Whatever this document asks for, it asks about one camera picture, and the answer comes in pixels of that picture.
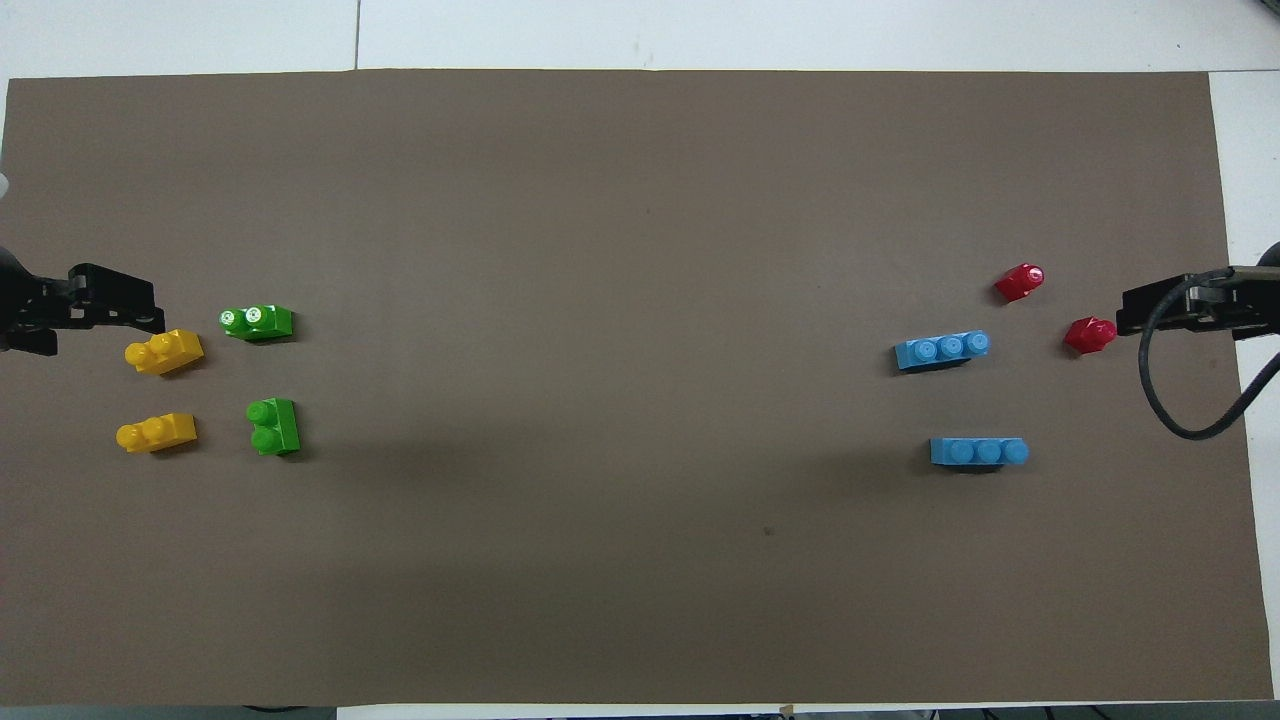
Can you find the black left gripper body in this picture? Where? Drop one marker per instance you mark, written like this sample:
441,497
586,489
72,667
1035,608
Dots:
25,300

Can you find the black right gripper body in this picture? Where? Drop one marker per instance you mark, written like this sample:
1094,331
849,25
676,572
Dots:
1235,305

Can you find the plain green two-stud brick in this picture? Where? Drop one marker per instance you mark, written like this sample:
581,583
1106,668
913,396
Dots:
275,428

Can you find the blue three-stud brick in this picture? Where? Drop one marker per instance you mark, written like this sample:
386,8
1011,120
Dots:
940,351
978,452

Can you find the yellow two-stud brick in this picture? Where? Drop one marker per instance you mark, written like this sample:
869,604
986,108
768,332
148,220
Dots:
158,433
165,352

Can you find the small red brick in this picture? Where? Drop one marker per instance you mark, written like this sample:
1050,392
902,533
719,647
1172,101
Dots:
1088,335
1020,282

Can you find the green brick with white studs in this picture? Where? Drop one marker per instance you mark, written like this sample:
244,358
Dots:
262,323

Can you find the brown paper table mat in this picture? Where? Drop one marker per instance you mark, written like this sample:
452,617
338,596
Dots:
640,250

